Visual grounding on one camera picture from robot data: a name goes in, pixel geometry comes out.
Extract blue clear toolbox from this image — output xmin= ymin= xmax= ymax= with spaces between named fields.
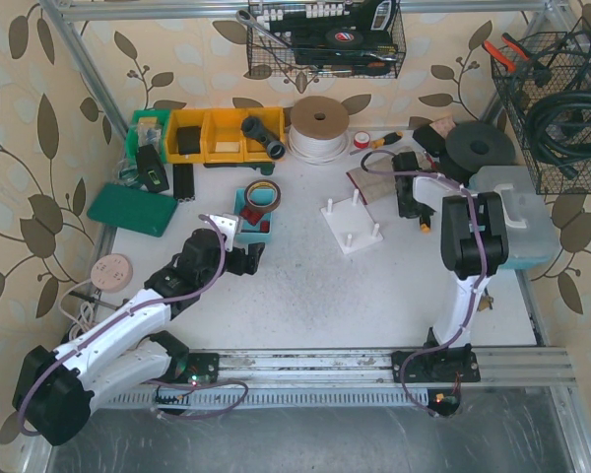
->
xmin=470 ymin=166 xmax=560 ymax=270

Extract brown tape roll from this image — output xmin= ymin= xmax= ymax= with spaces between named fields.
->
xmin=243 ymin=179 xmax=282 ymax=214

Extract black tape roll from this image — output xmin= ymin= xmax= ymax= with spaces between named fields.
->
xmin=324 ymin=28 xmax=363 ymax=50

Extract coiled black hose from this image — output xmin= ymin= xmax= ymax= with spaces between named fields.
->
xmin=526 ymin=86 xmax=591 ymax=167

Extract beige work glove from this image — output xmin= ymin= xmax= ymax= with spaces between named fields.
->
xmin=347 ymin=149 xmax=429 ymax=204

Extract wire basket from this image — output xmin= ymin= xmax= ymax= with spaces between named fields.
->
xmin=482 ymin=30 xmax=591 ymax=195
xmin=236 ymin=1 xmax=406 ymax=87

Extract green cutting mat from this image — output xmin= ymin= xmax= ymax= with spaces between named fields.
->
xmin=87 ymin=183 xmax=177 ymax=237

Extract black rectangular block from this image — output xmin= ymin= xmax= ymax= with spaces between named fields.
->
xmin=172 ymin=164 xmax=195 ymax=203

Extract yellow black screwdriver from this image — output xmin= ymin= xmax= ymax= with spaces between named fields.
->
xmin=350 ymin=131 xmax=403 ymax=156

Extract yellow storage bin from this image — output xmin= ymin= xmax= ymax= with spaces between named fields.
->
xmin=164 ymin=106 xmax=286 ymax=167

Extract black box in bin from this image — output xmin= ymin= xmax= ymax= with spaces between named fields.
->
xmin=176 ymin=126 xmax=201 ymax=155

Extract small hammer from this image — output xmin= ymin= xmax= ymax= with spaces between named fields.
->
xmin=68 ymin=291 xmax=118 ymax=310

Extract white peg base plate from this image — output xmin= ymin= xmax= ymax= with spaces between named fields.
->
xmin=320 ymin=189 xmax=383 ymax=255

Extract top wire basket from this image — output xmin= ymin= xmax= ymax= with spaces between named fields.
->
xmin=236 ymin=1 xmax=406 ymax=87

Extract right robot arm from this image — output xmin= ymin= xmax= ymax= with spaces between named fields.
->
xmin=391 ymin=152 xmax=508 ymax=355

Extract blue plastic tray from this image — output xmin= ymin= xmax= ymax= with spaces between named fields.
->
xmin=233 ymin=188 xmax=275 ymax=244

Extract black orange screwdriver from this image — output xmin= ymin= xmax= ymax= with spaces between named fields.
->
xmin=419 ymin=209 xmax=433 ymax=234

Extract dark grey pipe fitting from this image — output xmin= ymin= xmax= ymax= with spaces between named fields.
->
xmin=241 ymin=116 xmax=286 ymax=161

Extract red spring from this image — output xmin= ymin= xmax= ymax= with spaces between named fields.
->
xmin=240 ymin=207 xmax=263 ymax=226

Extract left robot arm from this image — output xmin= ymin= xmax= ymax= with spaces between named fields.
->
xmin=12 ymin=227 xmax=265 ymax=446

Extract silver wrench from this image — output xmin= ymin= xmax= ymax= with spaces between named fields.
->
xmin=235 ymin=10 xmax=292 ymax=49

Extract orange handled pliers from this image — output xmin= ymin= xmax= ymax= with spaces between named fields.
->
xmin=482 ymin=32 xmax=533 ymax=73

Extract black disc spool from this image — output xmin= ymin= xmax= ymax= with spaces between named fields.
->
xmin=444 ymin=121 xmax=516 ymax=183

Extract right wire basket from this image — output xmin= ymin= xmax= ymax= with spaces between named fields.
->
xmin=482 ymin=30 xmax=591 ymax=195

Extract green storage bin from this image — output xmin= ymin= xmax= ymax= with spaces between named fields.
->
xmin=125 ymin=109 xmax=170 ymax=165

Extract black green meter device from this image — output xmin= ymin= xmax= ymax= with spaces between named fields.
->
xmin=136 ymin=145 xmax=169 ymax=193

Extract red white tape roll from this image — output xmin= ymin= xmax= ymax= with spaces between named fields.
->
xmin=354 ymin=131 xmax=370 ymax=149

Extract white cable spool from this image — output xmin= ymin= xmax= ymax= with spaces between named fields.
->
xmin=288 ymin=96 xmax=350 ymax=166

